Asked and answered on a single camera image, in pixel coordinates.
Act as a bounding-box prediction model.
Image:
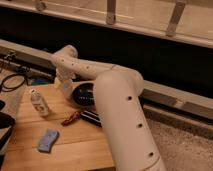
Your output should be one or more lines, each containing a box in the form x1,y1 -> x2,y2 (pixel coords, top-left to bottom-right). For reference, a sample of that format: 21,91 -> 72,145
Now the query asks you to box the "black cable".
0,73 -> 30,93

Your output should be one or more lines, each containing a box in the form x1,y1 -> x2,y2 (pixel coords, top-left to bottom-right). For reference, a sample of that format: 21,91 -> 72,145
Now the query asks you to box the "black object at left edge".
0,100 -> 15,167

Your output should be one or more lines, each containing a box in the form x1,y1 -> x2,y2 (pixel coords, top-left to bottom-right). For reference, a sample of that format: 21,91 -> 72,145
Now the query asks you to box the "blue object behind board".
31,78 -> 49,86

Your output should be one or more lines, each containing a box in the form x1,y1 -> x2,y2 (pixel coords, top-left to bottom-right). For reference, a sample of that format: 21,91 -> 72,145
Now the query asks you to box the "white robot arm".
51,45 -> 167,171

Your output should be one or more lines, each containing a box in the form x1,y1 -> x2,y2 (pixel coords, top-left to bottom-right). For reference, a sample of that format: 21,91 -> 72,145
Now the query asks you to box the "white ceramic cup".
60,80 -> 73,99

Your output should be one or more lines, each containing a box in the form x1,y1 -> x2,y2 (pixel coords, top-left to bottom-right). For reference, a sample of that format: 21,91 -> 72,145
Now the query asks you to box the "blue sponge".
37,129 -> 59,153

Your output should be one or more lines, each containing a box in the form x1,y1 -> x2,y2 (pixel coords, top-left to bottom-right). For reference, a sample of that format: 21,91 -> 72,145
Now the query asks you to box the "wooden cutting board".
1,84 -> 114,171

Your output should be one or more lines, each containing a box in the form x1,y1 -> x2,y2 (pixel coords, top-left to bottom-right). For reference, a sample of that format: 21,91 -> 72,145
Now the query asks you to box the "white plastic bottle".
30,89 -> 50,117

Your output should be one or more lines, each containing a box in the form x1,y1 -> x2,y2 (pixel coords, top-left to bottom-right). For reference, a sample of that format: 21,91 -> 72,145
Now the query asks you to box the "dark ceramic bowl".
72,83 -> 94,106

